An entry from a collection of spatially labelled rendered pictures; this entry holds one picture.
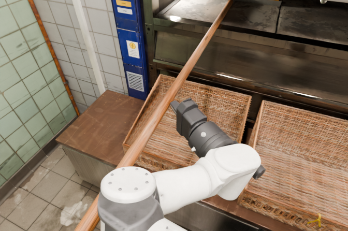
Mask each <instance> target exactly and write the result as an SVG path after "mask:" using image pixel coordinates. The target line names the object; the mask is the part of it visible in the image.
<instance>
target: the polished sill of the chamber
mask: <svg viewBox="0 0 348 231"><path fill-rule="evenodd" d="M153 24H154V25H159V26H164V27H170V28H176V29H179V30H185V31H190V32H196V33H202V34H206V33H207V31H208V30H209V28H210V27H211V25H212V24H213V23H211V22H205V21H198V20H192V19H186V18H180V17H174V16H168V15H162V14H157V15H156V16H155V17H153ZM213 36H219V37H224V38H229V39H235V40H240V41H246V42H252V43H255V44H261V45H267V46H272V47H278V48H283V49H289V50H294V51H300V52H305V53H311V54H317V55H322V56H328V57H334V58H337V59H343V60H348V45H342V44H336V43H332V42H326V41H320V40H314V39H307V38H301V37H295V36H289V35H283V34H277V33H271V32H264V31H258V30H252V29H248V28H242V27H236V26H230V25H224V24H220V25H219V27H218V28H217V30H216V31H215V33H214V34H213Z"/></svg>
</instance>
